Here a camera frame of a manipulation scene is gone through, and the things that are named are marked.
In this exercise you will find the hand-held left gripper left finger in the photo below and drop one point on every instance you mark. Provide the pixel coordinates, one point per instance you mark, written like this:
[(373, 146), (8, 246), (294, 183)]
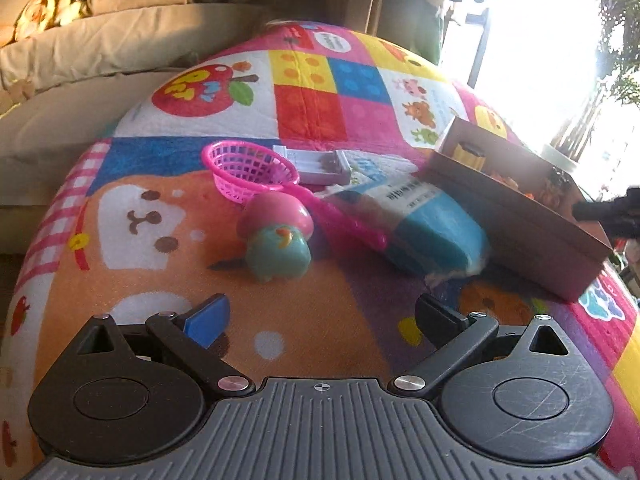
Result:
[(207, 320)]

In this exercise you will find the potted green plant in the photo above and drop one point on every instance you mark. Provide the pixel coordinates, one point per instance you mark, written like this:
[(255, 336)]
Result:
[(607, 60)]

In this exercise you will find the orange toy scoop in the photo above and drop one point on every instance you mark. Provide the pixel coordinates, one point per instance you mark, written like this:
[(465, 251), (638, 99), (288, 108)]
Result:
[(515, 185)]

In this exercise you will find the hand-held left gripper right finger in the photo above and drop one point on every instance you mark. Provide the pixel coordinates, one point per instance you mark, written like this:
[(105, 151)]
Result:
[(440, 317)]

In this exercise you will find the white plastic tray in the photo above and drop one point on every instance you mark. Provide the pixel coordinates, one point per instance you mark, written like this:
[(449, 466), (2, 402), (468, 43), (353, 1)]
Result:
[(312, 167)]

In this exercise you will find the pink cardboard box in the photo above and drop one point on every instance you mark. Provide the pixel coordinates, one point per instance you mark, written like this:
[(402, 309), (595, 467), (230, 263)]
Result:
[(525, 230)]

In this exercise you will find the pink teal mushroom toy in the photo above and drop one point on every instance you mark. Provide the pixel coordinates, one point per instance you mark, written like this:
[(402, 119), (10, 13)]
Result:
[(275, 250)]

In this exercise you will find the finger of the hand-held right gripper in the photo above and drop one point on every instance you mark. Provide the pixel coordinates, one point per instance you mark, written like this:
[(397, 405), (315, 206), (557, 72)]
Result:
[(607, 210)]

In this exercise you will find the beige sofa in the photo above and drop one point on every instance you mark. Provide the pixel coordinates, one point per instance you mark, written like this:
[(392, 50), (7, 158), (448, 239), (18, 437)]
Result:
[(90, 85)]

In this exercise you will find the clear bag with blue packet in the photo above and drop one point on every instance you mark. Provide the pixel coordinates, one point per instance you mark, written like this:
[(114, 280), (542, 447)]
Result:
[(430, 230)]

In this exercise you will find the pink plastic toy basket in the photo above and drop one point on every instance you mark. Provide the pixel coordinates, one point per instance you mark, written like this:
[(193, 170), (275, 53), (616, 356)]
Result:
[(245, 172)]

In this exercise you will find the green hanging cloth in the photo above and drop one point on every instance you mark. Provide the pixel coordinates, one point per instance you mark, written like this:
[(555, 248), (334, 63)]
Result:
[(434, 15)]

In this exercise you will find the yellow toy cup brown lid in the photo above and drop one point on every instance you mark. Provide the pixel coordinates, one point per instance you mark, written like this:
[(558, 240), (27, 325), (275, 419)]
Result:
[(469, 156)]

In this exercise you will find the colourful cartoon play mat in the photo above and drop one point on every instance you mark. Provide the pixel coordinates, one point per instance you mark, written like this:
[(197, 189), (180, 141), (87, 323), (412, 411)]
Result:
[(175, 270)]

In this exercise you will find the orange white plush toy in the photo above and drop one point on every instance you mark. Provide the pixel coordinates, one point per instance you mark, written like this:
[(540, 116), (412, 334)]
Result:
[(32, 17)]

